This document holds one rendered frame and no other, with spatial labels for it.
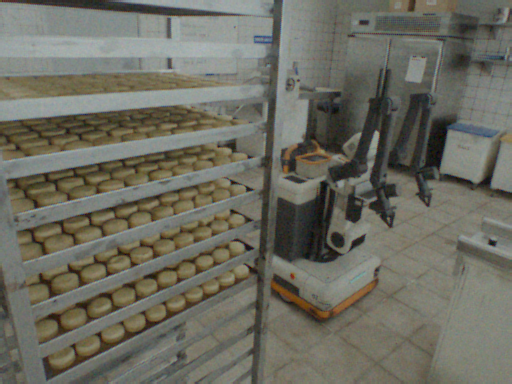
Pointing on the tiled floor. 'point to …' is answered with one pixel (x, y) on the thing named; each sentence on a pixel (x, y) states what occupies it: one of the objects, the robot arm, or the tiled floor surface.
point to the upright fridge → (356, 48)
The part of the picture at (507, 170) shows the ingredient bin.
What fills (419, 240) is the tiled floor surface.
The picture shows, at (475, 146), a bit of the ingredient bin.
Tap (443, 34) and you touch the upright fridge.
